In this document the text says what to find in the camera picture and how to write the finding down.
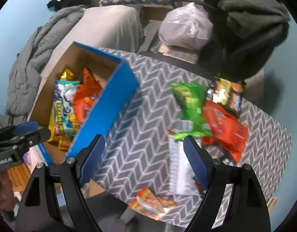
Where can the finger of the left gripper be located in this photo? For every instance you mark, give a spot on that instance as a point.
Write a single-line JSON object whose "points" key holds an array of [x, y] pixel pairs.
{"points": [[16, 130], [25, 142]]}

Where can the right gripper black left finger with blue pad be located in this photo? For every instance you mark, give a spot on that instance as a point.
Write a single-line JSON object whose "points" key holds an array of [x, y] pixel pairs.
{"points": [[39, 208]]}

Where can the black barcode snack bag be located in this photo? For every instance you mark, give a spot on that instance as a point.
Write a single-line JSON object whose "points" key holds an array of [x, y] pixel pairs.
{"points": [[187, 175]]}

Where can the black orange octopus snack bag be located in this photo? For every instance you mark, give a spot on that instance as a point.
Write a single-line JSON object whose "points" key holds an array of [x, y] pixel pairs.
{"points": [[86, 94]]}

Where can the orange fries snack bag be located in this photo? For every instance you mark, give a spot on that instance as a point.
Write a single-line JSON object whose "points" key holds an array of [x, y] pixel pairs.
{"points": [[148, 204]]}

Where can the yellow cracker snack pack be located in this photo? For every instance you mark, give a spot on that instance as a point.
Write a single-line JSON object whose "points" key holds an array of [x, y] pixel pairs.
{"points": [[63, 142]]}

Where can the person's left hand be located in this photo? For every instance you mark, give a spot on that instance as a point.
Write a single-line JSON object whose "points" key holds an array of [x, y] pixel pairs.
{"points": [[7, 199]]}

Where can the light blue snack bag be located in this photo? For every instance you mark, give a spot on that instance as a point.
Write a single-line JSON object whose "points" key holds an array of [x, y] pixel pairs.
{"points": [[64, 92]]}

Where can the grey crumpled duvet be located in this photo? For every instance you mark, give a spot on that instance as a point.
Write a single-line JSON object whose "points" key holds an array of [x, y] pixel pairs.
{"points": [[25, 74]]}

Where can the blue cardboard box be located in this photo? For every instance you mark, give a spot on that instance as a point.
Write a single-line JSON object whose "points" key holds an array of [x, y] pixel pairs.
{"points": [[116, 78]]}

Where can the red snack bag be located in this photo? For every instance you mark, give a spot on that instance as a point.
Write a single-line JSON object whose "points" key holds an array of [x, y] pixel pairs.
{"points": [[226, 130]]}

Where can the black yellow snack bag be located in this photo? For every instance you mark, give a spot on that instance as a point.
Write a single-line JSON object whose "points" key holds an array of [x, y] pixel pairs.
{"points": [[227, 94]]}

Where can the grey chevron tablecloth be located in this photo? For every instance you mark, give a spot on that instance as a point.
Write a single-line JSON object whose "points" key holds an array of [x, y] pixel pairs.
{"points": [[137, 153]]}

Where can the green snack bag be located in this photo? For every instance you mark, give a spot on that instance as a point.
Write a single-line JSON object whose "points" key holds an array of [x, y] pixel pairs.
{"points": [[191, 97]]}

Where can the bed with white sheet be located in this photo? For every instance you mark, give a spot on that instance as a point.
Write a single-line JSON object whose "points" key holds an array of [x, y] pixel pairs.
{"points": [[116, 27]]}

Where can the black office chair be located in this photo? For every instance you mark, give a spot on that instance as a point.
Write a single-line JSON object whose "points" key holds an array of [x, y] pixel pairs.
{"points": [[208, 60]]}

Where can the dark grey fleece garment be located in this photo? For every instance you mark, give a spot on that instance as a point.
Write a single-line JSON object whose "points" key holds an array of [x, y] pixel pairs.
{"points": [[257, 27]]}

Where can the white plastic bag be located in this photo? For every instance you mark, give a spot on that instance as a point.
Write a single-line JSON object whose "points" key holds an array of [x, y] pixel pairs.
{"points": [[187, 27]]}

